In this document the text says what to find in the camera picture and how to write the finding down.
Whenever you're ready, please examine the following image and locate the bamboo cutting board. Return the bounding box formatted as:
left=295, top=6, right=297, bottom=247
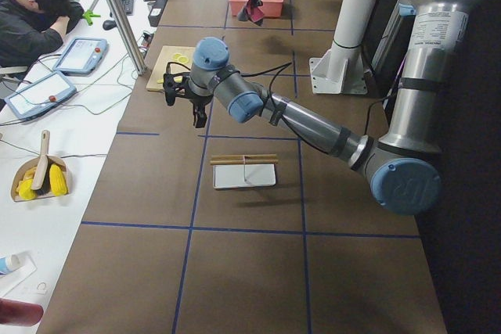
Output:
left=146, top=45, right=195, bottom=92

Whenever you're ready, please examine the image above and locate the black power adapter box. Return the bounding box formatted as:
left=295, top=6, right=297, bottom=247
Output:
left=148, top=0, right=168, bottom=27

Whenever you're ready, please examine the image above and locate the green plastic toy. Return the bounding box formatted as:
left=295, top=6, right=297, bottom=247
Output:
left=82, top=9, right=101, bottom=26

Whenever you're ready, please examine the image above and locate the white rectangular tray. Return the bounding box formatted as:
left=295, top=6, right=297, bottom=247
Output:
left=213, top=164, right=276, bottom=189

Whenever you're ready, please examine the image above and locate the teach pendant tablet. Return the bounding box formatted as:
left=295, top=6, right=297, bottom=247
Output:
left=5, top=71, right=77, bottom=120
left=53, top=38, right=109, bottom=76

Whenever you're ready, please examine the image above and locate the grey and pink cloth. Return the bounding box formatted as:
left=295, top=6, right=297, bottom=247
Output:
left=236, top=0, right=265, bottom=27

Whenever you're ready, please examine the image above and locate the aluminium frame post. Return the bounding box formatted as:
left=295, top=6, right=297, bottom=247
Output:
left=106, top=0, right=147, bottom=76

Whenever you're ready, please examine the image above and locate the upper teach pendant tablet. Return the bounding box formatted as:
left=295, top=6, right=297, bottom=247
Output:
left=53, top=38, right=109, bottom=76

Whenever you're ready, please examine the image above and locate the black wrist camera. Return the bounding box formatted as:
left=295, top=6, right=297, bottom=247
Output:
left=163, top=61, right=189, bottom=106

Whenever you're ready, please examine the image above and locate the black computer mouse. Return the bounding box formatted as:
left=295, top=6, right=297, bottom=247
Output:
left=102, top=20, right=117, bottom=31

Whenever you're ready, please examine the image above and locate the lower teach pendant tablet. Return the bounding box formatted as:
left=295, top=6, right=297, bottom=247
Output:
left=5, top=71, right=77, bottom=120

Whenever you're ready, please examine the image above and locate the white blue paper cup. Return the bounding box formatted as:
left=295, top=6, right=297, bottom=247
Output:
left=0, top=254, right=22, bottom=276

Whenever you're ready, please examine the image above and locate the red cylinder object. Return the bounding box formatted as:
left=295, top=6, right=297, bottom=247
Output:
left=0, top=299, right=44, bottom=327

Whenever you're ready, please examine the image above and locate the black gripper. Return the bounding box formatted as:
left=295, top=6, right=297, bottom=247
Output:
left=188, top=94, right=213, bottom=128

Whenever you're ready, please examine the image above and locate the yellow corn toy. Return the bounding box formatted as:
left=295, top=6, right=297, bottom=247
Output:
left=16, top=167, right=38, bottom=200
left=49, top=163, right=68, bottom=196

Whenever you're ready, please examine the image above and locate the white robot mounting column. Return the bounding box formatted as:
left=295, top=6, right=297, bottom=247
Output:
left=309, top=0, right=376, bottom=95

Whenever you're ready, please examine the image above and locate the person in black jacket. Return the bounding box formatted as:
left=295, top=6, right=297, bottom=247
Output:
left=1, top=0, right=84, bottom=68

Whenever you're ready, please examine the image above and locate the front lemon slice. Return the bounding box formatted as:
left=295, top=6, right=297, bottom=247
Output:
left=175, top=55, right=189, bottom=64

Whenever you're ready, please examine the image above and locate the wooden dustpan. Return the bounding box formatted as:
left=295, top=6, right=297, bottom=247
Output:
left=11, top=155, right=71, bottom=202

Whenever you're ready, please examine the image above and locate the wooden hand brush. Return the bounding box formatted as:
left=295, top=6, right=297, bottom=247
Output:
left=31, top=130, right=50, bottom=196

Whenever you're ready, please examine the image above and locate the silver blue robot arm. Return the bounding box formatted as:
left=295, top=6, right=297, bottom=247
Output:
left=182, top=0, right=482, bottom=215

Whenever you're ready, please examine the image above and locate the right yellow corn toy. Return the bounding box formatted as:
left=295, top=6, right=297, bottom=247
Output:
left=49, top=163, right=68, bottom=196

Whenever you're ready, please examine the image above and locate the left yellow corn toy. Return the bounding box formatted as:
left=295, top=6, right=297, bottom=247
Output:
left=16, top=167, right=38, bottom=200

